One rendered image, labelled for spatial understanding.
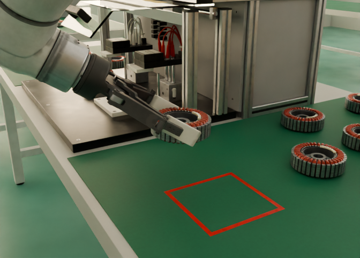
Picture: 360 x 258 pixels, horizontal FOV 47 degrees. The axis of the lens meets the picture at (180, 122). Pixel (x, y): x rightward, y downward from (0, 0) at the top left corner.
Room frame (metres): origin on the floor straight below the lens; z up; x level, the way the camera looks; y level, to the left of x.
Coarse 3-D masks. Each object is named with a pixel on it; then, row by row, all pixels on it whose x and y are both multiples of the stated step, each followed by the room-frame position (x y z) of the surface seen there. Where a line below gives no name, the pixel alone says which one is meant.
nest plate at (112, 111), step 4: (96, 100) 1.15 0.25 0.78; (100, 100) 1.15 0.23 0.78; (104, 100) 1.15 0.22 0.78; (96, 104) 1.15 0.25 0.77; (100, 104) 1.12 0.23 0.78; (104, 104) 1.12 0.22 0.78; (108, 104) 1.12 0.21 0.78; (104, 108) 1.09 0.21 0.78; (108, 108) 1.08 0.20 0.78; (112, 108) 1.08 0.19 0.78; (116, 108) 1.08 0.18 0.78; (108, 112) 1.06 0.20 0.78; (112, 112) 1.05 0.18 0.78; (116, 112) 1.05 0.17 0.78; (120, 112) 1.05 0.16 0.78; (124, 112) 1.06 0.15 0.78; (112, 116) 1.04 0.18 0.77
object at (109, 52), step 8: (112, 40) 1.37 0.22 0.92; (120, 40) 1.37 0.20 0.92; (128, 40) 1.38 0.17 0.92; (112, 48) 1.35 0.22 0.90; (120, 48) 1.36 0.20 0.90; (128, 48) 1.37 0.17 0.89; (136, 48) 1.39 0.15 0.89; (144, 48) 1.40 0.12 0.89; (152, 48) 1.42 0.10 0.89; (112, 56) 1.35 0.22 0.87
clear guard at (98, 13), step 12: (108, 0) 1.17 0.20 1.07; (120, 0) 1.17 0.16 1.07; (132, 0) 1.17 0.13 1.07; (156, 0) 1.17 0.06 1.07; (168, 0) 1.17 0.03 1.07; (96, 12) 0.98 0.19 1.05; (108, 12) 0.93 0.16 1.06; (72, 24) 1.04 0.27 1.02; (84, 24) 0.98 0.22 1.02; (96, 24) 0.93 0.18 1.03
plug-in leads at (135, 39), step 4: (136, 20) 1.45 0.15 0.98; (140, 20) 1.44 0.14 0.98; (128, 24) 1.44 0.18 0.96; (136, 24) 1.45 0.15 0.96; (140, 24) 1.45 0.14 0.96; (128, 28) 1.44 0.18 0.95; (136, 28) 1.44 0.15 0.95; (140, 28) 1.45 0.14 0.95; (128, 32) 1.44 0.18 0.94; (136, 32) 1.44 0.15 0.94; (140, 32) 1.41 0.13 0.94; (128, 36) 1.43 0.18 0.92; (132, 36) 1.40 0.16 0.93; (136, 36) 1.44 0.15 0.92; (140, 36) 1.41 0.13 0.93; (132, 40) 1.40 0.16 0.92; (136, 40) 1.44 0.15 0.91; (140, 40) 1.41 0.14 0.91; (144, 40) 1.45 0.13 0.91; (132, 44) 1.40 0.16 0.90; (140, 44) 1.41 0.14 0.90
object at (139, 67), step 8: (136, 56) 1.18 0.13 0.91; (144, 56) 1.14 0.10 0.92; (152, 56) 1.15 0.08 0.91; (160, 56) 1.16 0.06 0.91; (176, 56) 1.23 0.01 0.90; (136, 64) 1.18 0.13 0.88; (144, 64) 1.14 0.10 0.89; (152, 64) 1.15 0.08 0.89; (160, 64) 1.16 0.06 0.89; (168, 64) 1.17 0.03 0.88; (176, 64) 1.19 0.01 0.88; (136, 72) 1.13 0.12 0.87; (168, 72) 1.21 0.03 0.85
